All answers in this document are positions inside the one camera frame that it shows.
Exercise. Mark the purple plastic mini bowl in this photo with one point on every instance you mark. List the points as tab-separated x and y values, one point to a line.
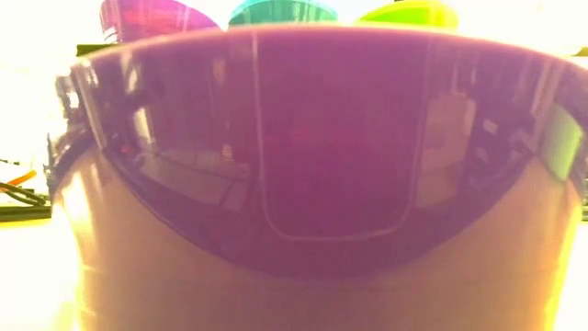
321	138
151	18

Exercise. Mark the blue plastic mini bowl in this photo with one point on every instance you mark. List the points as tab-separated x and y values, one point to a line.
280	13

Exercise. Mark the green plastic mini bowl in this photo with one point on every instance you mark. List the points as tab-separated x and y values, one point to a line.
409	16

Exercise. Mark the black aluminium table frame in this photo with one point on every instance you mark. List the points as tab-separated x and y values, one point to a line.
23	213

